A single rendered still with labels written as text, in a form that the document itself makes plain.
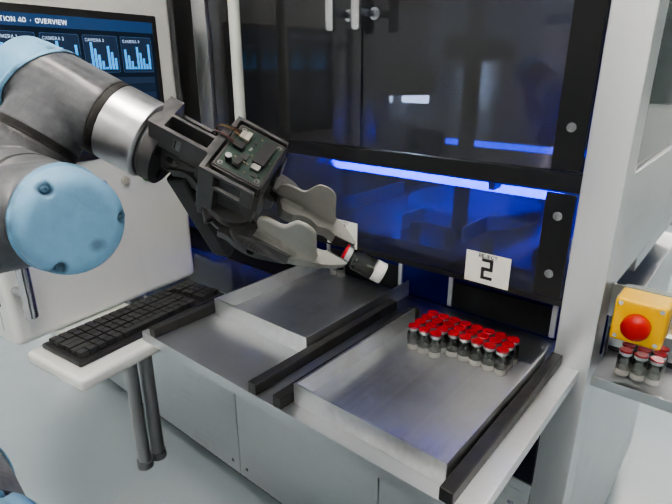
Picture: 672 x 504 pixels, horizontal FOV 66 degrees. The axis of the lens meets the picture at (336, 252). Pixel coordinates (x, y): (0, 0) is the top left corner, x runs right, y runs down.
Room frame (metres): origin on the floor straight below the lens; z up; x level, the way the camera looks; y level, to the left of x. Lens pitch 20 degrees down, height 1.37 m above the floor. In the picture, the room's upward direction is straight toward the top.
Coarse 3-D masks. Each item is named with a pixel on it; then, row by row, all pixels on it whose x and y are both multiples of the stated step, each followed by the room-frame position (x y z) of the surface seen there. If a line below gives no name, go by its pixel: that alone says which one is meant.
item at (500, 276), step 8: (472, 256) 0.89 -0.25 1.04; (480, 256) 0.88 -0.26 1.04; (488, 256) 0.87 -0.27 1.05; (496, 256) 0.86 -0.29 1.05; (472, 264) 0.89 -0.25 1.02; (480, 264) 0.88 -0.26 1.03; (488, 264) 0.87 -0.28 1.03; (496, 264) 0.86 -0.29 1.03; (504, 264) 0.85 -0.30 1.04; (472, 272) 0.89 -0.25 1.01; (480, 272) 0.88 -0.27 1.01; (488, 272) 0.87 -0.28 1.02; (496, 272) 0.86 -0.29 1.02; (504, 272) 0.85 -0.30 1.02; (472, 280) 0.89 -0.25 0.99; (480, 280) 0.88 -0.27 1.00; (496, 280) 0.86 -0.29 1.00; (504, 280) 0.85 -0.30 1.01; (504, 288) 0.85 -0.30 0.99
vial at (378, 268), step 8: (352, 248) 0.48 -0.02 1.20; (352, 256) 0.47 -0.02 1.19; (360, 256) 0.47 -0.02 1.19; (368, 256) 0.47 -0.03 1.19; (352, 264) 0.47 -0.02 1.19; (360, 264) 0.47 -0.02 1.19; (368, 264) 0.47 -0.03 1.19; (376, 264) 0.47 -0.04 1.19; (384, 264) 0.47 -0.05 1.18; (360, 272) 0.47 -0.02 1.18; (368, 272) 0.46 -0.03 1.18; (376, 272) 0.46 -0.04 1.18; (384, 272) 0.46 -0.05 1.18; (376, 280) 0.47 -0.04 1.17
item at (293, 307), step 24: (240, 288) 1.02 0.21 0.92; (264, 288) 1.07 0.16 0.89; (288, 288) 1.10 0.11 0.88; (312, 288) 1.10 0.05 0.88; (336, 288) 1.10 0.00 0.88; (360, 288) 1.10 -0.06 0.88; (384, 288) 1.10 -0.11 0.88; (408, 288) 1.07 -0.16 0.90; (216, 312) 0.97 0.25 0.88; (240, 312) 0.92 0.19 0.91; (264, 312) 0.97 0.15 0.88; (288, 312) 0.97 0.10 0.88; (312, 312) 0.97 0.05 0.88; (336, 312) 0.97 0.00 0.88; (360, 312) 0.93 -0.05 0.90; (288, 336) 0.83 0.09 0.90; (312, 336) 0.82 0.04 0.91
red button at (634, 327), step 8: (624, 320) 0.70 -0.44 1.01; (632, 320) 0.69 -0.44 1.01; (640, 320) 0.68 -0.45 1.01; (648, 320) 0.69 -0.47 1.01; (624, 328) 0.69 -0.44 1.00; (632, 328) 0.68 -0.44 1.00; (640, 328) 0.68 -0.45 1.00; (648, 328) 0.68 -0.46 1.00; (624, 336) 0.69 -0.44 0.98; (632, 336) 0.68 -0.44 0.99; (640, 336) 0.68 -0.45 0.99
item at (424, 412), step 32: (352, 352) 0.77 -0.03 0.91; (384, 352) 0.81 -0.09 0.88; (416, 352) 0.81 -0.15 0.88; (544, 352) 0.76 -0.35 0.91; (320, 384) 0.71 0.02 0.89; (352, 384) 0.71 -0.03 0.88; (384, 384) 0.71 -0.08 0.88; (416, 384) 0.71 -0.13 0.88; (448, 384) 0.71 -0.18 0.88; (480, 384) 0.71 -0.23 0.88; (512, 384) 0.71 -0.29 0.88; (320, 416) 0.63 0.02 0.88; (352, 416) 0.59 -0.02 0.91; (384, 416) 0.63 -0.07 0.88; (416, 416) 0.63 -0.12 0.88; (448, 416) 0.63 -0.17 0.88; (480, 416) 0.63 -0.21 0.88; (384, 448) 0.56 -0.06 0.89; (416, 448) 0.53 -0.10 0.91; (448, 448) 0.56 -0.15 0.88
